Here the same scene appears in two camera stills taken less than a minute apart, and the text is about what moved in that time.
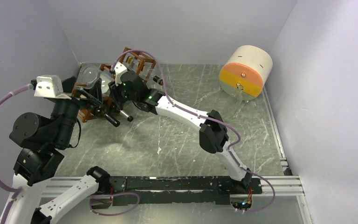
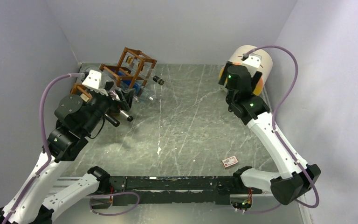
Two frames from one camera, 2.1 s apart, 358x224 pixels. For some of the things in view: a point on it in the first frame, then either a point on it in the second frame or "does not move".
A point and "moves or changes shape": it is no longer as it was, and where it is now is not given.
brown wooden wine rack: (141, 64) does not move
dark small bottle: (158, 80) does not move
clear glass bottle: (89, 75) moves or changes shape
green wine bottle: (112, 120) does not move
